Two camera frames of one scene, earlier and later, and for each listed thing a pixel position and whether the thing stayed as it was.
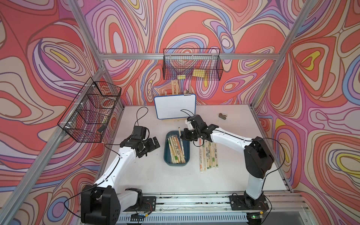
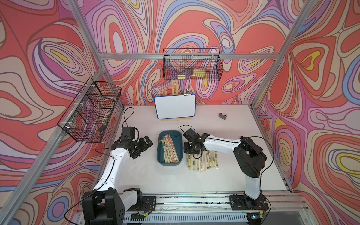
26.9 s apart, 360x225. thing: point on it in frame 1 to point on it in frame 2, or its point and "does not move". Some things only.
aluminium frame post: (273, 66) does not move
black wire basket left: (85, 120) does not move
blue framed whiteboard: (175, 106) does not move
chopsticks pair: (179, 135) to (190, 161)
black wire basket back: (192, 63) does not move
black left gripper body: (148, 146) to (139, 146)
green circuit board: (137, 217) does not move
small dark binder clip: (222, 116) does not move
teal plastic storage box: (186, 147) to (177, 137)
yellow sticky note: (199, 72) does not move
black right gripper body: (191, 135) to (190, 148)
